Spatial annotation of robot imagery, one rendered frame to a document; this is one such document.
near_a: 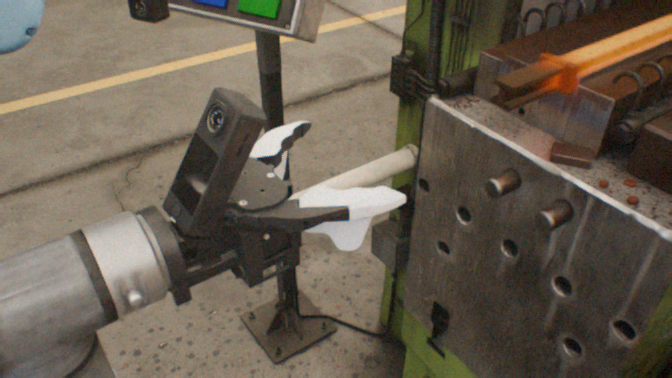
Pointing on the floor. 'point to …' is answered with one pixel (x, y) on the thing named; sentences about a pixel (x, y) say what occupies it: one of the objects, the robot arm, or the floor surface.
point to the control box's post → (268, 56)
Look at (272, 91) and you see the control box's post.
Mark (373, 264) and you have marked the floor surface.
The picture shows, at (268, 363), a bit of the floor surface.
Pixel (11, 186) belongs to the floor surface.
